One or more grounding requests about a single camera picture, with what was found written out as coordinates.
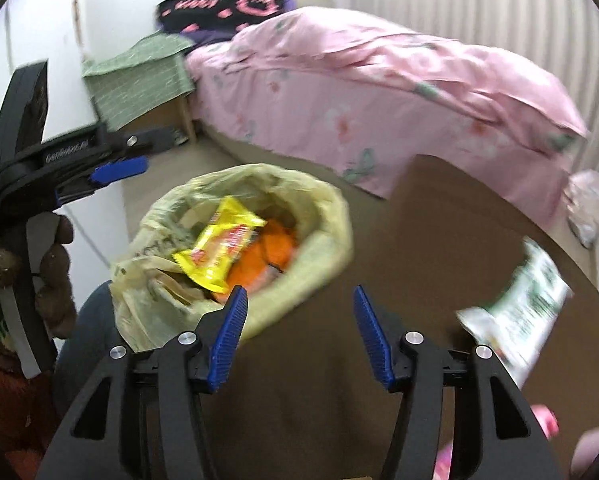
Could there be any pink floral bed sheet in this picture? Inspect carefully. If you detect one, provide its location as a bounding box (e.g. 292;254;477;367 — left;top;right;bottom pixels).
186;42;575;226

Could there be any person's leg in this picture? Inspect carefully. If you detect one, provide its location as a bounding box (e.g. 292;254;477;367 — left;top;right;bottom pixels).
54;280;130;411

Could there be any beige upholstered bed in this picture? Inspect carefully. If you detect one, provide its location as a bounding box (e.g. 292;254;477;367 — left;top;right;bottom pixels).
200;0;575;226

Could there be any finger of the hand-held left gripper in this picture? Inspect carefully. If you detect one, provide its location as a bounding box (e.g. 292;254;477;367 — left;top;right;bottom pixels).
102;126;189;162
54;156;149;207

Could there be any pink bottle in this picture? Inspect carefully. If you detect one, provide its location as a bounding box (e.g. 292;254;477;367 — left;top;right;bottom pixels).
572;425;599;480

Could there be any pink floral duvet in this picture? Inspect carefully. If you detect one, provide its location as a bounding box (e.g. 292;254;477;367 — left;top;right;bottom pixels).
230;6;590;142

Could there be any orange packet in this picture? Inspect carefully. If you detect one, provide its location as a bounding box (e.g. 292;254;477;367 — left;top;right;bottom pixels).
227;220;300;302

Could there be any wooden nightstand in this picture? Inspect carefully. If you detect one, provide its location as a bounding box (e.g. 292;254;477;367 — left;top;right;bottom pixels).
124;92;199;144

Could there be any person's left hand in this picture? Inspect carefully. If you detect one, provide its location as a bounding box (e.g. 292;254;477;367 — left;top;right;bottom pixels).
0;214;78;342

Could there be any white green packet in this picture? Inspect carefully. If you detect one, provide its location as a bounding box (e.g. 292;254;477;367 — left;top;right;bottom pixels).
457;237;573;386

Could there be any yellow plastic bag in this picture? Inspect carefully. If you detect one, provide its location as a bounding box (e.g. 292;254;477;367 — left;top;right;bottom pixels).
112;162;355;353

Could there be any green checked cloth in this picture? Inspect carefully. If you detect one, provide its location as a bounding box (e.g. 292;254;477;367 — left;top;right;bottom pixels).
82;31;196;128

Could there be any yellow packet with red label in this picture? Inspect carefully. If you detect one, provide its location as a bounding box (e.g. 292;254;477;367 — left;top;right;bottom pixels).
174;196;268;295

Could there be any white pleated curtain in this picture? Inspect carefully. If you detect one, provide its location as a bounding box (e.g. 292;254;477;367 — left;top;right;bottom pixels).
352;0;599;171

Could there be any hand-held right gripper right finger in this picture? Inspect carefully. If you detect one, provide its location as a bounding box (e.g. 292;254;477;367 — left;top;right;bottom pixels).
354;284;565;480

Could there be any black pink printed blanket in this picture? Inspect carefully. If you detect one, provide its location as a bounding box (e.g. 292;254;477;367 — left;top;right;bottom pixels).
157;0;285;36

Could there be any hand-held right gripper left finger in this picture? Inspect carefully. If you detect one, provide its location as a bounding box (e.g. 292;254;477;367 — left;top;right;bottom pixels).
37;284;249;480

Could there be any white crumpled plastic bag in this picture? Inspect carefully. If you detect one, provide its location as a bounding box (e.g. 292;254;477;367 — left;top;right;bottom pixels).
564;170;599;251

